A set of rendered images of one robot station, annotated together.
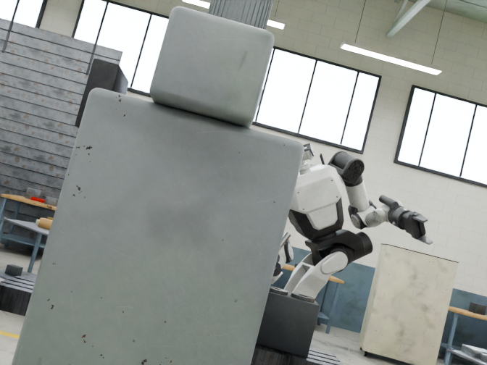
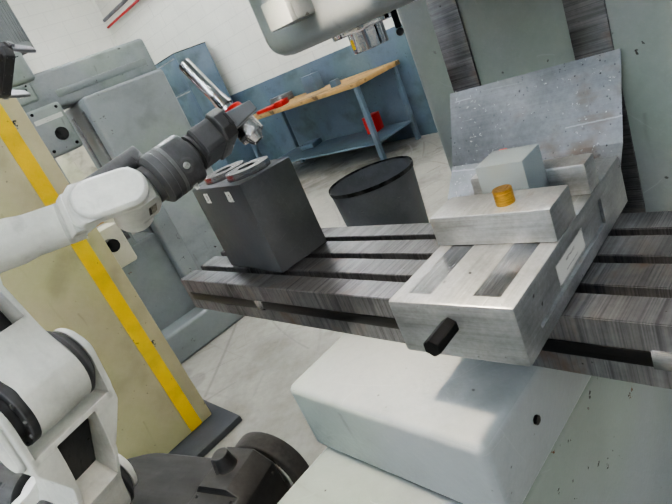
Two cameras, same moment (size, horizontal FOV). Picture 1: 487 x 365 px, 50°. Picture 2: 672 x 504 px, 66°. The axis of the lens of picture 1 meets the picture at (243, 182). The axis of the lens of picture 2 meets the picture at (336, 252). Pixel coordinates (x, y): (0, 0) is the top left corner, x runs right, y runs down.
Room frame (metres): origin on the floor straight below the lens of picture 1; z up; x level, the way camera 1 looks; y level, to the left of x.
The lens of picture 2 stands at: (2.45, 0.66, 1.30)
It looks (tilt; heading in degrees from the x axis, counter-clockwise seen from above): 20 degrees down; 235
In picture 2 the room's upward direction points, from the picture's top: 24 degrees counter-clockwise
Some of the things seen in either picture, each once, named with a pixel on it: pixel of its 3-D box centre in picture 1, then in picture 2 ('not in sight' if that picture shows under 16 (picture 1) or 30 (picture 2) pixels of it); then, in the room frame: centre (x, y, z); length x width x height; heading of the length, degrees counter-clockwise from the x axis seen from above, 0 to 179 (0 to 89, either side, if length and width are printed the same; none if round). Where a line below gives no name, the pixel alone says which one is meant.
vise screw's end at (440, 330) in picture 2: not in sight; (441, 336); (2.15, 0.33, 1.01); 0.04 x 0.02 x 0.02; 6
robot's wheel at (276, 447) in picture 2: not in sight; (270, 469); (2.17, -0.36, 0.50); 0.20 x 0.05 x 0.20; 110
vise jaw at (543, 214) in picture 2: not in sight; (498, 217); (1.98, 0.31, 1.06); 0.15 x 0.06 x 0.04; 96
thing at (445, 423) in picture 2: not in sight; (473, 332); (1.93, 0.17, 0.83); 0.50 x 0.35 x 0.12; 3
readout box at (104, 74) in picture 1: (101, 101); not in sight; (1.61, 0.49, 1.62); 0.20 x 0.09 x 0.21; 3
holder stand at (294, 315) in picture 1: (282, 319); (256, 212); (1.95, -0.27, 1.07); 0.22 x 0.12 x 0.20; 87
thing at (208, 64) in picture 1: (210, 103); not in sight; (1.43, 0.14, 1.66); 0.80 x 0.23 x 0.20; 3
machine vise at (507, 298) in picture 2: not in sight; (515, 232); (1.95, 0.31, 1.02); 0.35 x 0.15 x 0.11; 6
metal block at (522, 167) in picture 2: not in sight; (512, 178); (1.92, 0.31, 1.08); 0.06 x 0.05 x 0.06; 96
